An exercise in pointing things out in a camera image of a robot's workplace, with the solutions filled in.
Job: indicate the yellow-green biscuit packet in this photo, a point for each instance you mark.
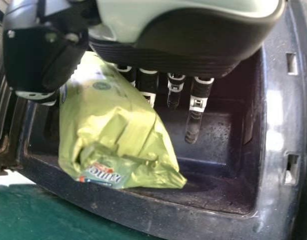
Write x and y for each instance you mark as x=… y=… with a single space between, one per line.
x=113 y=130

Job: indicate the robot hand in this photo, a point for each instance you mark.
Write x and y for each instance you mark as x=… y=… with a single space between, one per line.
x=153 y=37

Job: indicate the black oven with glass door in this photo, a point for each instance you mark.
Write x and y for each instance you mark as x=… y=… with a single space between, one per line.
x=218 y=162

